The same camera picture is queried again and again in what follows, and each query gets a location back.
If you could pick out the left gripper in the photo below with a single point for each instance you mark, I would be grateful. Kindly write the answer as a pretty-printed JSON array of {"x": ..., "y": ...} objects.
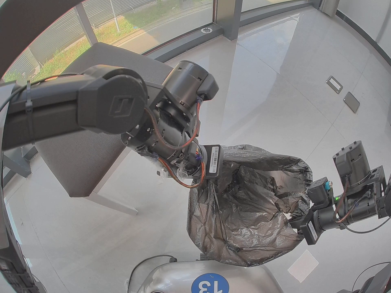
[{"x": 213, "y": 160}]

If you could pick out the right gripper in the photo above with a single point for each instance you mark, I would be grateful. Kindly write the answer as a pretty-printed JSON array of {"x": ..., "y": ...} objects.
[{"x": 325, "y": 220}]

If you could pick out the black plastic bag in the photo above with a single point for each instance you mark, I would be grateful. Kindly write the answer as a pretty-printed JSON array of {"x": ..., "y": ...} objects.
[{"x": 244, "y": 224}]

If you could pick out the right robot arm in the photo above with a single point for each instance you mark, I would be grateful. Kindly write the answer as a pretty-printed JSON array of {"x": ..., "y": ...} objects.
[{"x": 357, "y": 169}]

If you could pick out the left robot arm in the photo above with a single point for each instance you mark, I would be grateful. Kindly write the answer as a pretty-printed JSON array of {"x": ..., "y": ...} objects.
[{"x": 45, "y": 111}]

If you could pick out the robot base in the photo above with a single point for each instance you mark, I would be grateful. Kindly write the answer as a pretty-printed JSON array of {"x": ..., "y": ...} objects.
[{"x": 183, "y": 276}]

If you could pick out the grey white-legged chair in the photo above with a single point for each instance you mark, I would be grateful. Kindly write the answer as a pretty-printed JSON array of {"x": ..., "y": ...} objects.
[{"x": 76, "y": 163}]

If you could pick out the window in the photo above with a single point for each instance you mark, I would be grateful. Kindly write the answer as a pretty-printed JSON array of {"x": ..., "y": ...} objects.
[{"x": 226, "y": 11}]

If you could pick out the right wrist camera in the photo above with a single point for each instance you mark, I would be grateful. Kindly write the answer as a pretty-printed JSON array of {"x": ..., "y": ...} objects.
[{"x": 319, "y": 192}]

